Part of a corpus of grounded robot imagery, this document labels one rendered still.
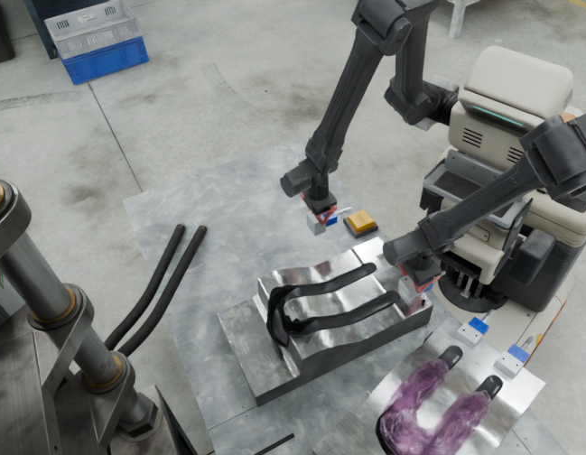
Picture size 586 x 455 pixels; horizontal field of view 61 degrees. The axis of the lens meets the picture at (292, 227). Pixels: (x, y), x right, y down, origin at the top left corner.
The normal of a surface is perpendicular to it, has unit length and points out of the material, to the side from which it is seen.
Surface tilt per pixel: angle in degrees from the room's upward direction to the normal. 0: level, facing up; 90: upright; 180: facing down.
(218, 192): 0
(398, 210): 0
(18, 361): 0
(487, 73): 43
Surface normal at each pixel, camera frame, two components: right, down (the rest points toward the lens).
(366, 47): -0.78, 0.37
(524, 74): -0.50, -0.10
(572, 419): -0.06, -0.67
